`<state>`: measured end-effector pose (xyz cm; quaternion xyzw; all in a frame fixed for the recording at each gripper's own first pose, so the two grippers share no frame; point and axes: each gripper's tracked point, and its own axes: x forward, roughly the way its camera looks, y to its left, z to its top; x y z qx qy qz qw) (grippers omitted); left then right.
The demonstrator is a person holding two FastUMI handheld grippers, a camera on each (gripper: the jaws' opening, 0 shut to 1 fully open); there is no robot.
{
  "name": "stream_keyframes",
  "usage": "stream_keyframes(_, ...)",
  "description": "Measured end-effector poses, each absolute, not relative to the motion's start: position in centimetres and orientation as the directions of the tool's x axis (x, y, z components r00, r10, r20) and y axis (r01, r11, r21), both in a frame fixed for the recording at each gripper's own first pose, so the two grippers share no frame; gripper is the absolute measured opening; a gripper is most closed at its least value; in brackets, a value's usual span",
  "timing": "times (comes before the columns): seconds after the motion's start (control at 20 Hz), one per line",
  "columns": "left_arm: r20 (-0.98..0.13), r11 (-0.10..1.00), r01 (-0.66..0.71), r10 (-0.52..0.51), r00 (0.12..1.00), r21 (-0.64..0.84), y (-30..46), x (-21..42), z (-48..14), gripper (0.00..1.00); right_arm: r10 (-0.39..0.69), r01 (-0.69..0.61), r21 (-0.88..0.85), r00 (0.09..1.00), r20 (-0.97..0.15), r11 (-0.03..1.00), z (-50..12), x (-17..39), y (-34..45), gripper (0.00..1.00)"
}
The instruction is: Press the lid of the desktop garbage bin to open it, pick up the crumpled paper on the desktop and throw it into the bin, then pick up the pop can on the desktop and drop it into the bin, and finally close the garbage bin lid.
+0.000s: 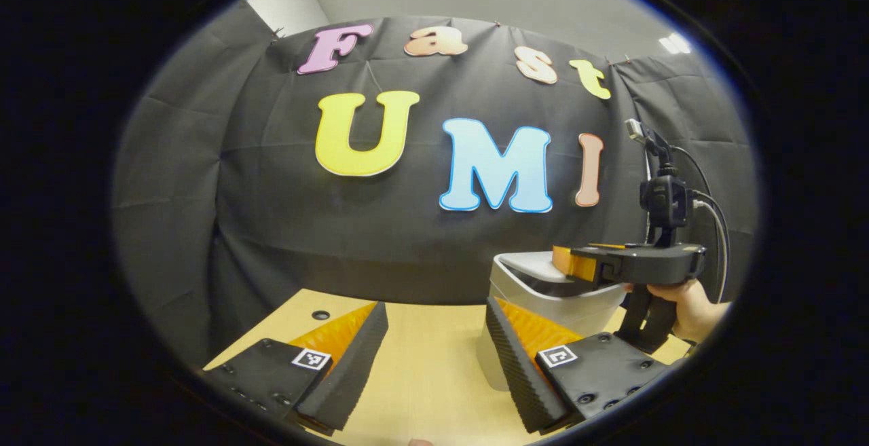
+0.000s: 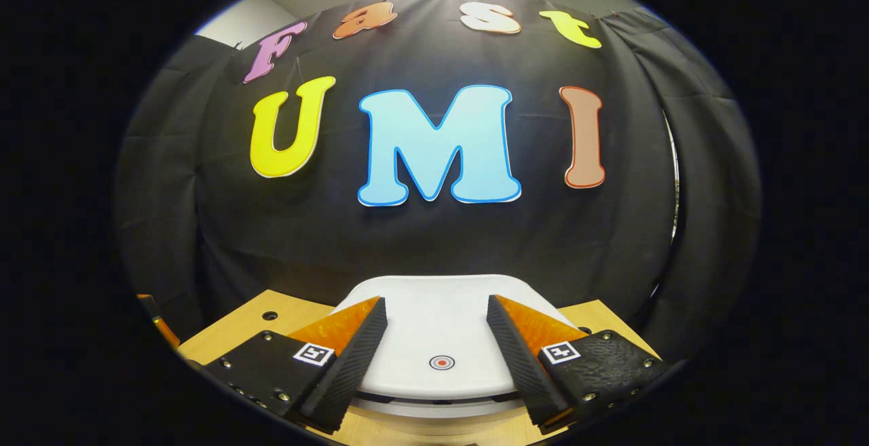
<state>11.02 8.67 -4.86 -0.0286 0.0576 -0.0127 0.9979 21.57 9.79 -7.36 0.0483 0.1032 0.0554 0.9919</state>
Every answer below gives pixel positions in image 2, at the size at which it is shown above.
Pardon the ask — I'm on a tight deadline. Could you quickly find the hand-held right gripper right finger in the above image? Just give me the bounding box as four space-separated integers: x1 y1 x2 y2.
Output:
485 294 673 435

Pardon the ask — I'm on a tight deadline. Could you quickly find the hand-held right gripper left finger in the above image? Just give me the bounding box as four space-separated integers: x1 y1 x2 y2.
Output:
202 297 389 435

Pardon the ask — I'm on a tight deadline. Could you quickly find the white garbage bin lid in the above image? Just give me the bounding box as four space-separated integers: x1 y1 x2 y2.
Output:
329 274 581 401

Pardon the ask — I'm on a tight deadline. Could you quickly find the wooden desktop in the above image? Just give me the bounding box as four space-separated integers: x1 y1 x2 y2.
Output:
178 289 663 446

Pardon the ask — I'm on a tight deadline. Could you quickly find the black backdrop cloth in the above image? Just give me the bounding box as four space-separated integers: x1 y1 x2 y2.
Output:
114 0 761 358

